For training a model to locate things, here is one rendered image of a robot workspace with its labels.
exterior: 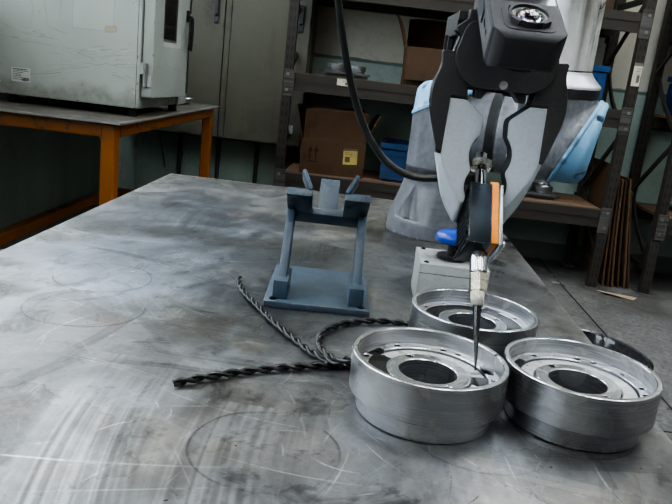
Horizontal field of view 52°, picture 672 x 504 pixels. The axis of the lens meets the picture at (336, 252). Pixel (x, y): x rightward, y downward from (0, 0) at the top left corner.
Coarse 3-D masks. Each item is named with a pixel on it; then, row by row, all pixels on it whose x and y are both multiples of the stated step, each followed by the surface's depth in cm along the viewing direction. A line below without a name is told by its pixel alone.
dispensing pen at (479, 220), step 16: (480, 160) 53; (480, 176) 52; (480, 192) 50; (464, 208) 51; (480, 208) 50; (464, 224) 51; (480, 224) 49; (464, 240) 49; (480, 240) 49; (464, 256) 52; (480, 256) 50; (480, 272) 50; (480, 288) 49; (480, 304) 49
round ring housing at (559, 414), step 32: (512, 352) 51; (544, 352) 53; (576, 352) 53; (608, 352) 52; (512, 384) 47; (544, 384) 44; (576, 384) 50; (608, 384) 48; (640, 384) 49; (512, 416) 48; (544, 416) 45; (576, 416) 44; (608, 416) 43; (640, 416) 44; (576, 448) 45; (608, 448) 45
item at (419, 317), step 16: (448, 288) 63; (416, 304) 57; (432, 304) 62; (448, 304) 62; (464, 304) 63; (496, 304) 62; (512, 304) 61; (416, 320) 57; (432, 320) 55; (448, 320) 58; (464, 320) 60; (480, 320) 60; (496, 320) 59; (528, 320) 59; (464, 336) 53; (480, 336) 53; (496, 336) 53; (512, 336) 54; (528, 336) 55; (496, 352) 54
